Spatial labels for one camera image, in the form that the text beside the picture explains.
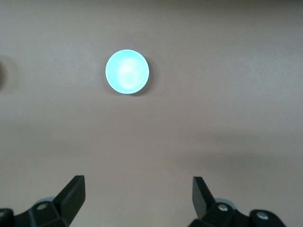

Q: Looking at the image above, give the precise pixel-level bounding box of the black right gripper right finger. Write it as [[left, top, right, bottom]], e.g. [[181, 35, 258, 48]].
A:
[[190, 176, 287, 227]]

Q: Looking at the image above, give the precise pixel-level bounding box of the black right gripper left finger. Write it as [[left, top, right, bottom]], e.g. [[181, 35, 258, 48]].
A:
[[0, 175, 86, 227]]

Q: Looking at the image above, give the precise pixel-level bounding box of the light blue bowl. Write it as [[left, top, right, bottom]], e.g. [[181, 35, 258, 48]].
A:
[[105, 49, 150, 95]]

